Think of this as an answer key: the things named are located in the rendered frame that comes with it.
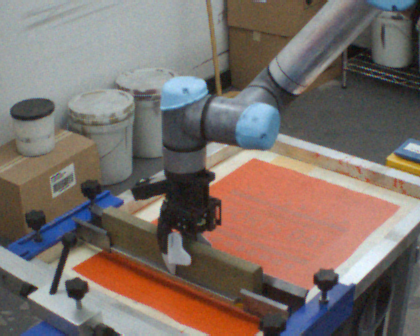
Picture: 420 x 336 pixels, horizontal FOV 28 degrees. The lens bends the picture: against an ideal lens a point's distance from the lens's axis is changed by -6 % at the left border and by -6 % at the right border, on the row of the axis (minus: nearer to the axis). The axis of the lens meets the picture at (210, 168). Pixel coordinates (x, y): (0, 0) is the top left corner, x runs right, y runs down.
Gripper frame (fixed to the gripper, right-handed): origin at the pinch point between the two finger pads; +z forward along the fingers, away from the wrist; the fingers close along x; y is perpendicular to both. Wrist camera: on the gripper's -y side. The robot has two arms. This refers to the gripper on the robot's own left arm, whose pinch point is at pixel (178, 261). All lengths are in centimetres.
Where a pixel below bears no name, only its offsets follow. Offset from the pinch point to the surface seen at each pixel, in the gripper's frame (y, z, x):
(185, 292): 2.7, 5.2, -1.4
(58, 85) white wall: -198, 59, 148
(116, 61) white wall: -198, 60, 188
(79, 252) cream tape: -23.0, 5.6, -3.7
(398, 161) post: 10, 5, 71
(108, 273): -13.1, 5.5, -5.5
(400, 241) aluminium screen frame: 29.8, 1.4, 32.8
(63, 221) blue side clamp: -28.6, 1.1, -2.3
